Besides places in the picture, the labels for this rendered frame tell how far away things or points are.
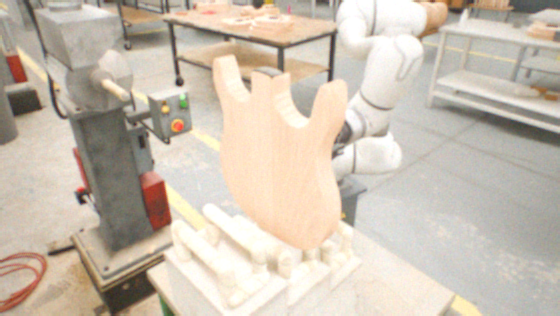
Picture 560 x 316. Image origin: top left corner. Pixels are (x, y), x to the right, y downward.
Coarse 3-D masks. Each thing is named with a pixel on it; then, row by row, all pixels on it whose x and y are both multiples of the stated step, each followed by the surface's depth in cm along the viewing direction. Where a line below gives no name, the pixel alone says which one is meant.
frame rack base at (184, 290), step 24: (168, 264) 87; (192, 264) 84; (240, 264) 84; (192, 288) 81; (216, 288) 78; (264, 288) 78; (192, 312) 87; (216, 312) 75; (240, 312) 73; (264, 312) 76
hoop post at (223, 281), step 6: (228, 276) 69; (234, 276) 71; (222, 282) 70; (228, 282) 70; (234, 282) 71; (222, 288) 71; (228, 288) 71; (234, 288) 72; (222, 294) 72; (228, 294) 72; (222, 300) 73; (222, 306) 74
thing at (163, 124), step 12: (156, 96) 166; (168, 96) 166; (156, 108) 164; (168, 108) 167; (180, 108) 171; (156, 120) 169; (168, 120) 169; (180, 120) 173; (156, 132) 175; (168, 132) 172; (180, 132) 176; (168, 144) 180
